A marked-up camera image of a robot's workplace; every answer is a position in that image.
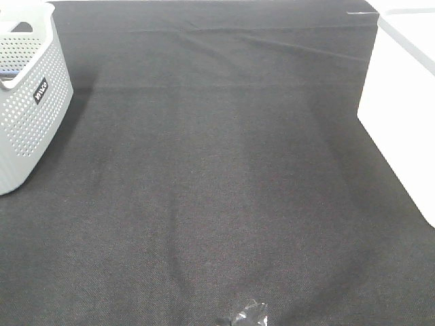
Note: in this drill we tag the black table cloth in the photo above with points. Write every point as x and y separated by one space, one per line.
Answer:
211 155

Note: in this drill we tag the crumpled clear plastic scrap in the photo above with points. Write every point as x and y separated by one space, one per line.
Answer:
253 314

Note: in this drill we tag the white plastic storage box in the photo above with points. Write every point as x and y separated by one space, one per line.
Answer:
397 103

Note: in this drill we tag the grey perforated plastic basket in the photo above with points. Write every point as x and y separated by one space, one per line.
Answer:
36 89

